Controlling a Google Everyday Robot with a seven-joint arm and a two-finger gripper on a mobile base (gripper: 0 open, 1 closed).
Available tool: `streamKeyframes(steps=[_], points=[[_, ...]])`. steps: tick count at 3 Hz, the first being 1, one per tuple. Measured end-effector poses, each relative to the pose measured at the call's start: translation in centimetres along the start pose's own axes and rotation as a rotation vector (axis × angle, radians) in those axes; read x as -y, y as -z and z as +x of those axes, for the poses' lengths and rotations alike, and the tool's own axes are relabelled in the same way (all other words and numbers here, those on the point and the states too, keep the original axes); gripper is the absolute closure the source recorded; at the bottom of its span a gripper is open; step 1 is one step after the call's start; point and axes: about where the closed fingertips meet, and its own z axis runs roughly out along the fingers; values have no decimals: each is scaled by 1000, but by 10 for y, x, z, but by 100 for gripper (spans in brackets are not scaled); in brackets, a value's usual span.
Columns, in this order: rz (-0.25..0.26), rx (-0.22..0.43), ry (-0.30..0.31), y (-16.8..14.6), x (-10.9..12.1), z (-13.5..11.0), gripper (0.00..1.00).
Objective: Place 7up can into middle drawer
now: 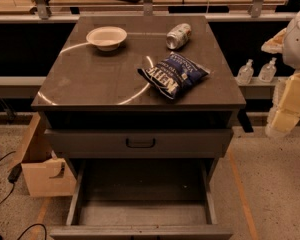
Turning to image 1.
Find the clear sanitizer bottle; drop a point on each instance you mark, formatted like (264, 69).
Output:
(245, 73)
(268, 71)

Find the closed grey top drawer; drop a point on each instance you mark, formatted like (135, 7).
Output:
(140, 144)

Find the grey metal rail frame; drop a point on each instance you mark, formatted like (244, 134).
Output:
(146, 14)

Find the silver 7up soda can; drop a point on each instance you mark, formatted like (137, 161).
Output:
(178, 36)

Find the clear sanitizer bottle left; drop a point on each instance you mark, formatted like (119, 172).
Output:
(245, 73)

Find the clear sanitizer bottle right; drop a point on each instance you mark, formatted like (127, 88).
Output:
(268, 71)

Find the blue chip bag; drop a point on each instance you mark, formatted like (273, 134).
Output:
(174, 75)

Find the dark grey drawer cabinet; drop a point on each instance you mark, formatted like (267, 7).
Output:
(90, 89)

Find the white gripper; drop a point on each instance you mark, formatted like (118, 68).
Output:
(299, 42)

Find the black power adapter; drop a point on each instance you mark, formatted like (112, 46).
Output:
(15, 173)

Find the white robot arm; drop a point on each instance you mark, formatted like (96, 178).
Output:
(286, 42)

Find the white paper bowl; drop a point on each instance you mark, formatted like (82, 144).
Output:
(106, 38)

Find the open grey middle drawer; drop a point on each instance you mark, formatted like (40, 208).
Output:
(142, 199)

